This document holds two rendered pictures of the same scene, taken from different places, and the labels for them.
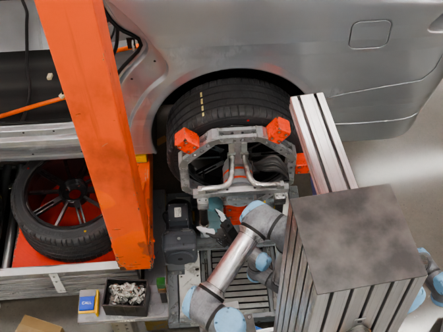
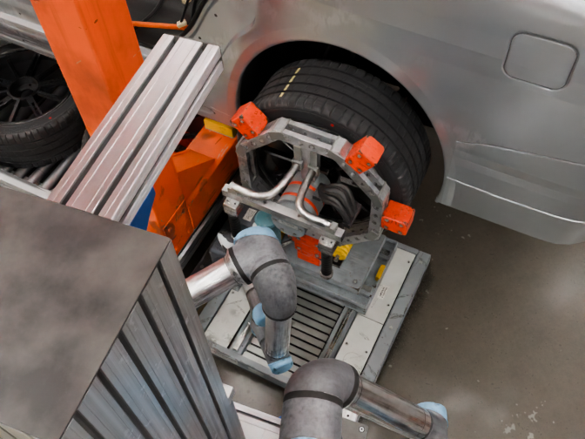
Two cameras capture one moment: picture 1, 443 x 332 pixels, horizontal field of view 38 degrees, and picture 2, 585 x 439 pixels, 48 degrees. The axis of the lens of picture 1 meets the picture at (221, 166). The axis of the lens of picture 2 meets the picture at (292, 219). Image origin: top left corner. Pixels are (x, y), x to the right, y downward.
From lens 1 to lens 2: 1.13 m
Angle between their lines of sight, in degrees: 19
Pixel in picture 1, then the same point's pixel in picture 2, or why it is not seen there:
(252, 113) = (339, 117)
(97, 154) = (73, 73)
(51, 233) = not seen: hidden behind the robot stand
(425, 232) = (568, 395)
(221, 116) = (298, 105)
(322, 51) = (462, 64)
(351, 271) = not seen: outside the picture
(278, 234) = (260, 284)
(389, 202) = (132, 271)
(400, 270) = (19, 404)
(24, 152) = not seen: hidden behind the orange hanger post
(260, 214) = (254, 246)
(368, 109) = (521, 184)
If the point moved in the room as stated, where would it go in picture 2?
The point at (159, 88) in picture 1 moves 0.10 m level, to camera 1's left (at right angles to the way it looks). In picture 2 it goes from (245, 40) to (218, 31)
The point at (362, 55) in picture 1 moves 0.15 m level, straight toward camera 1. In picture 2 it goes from (522, 93) to (487, 123)
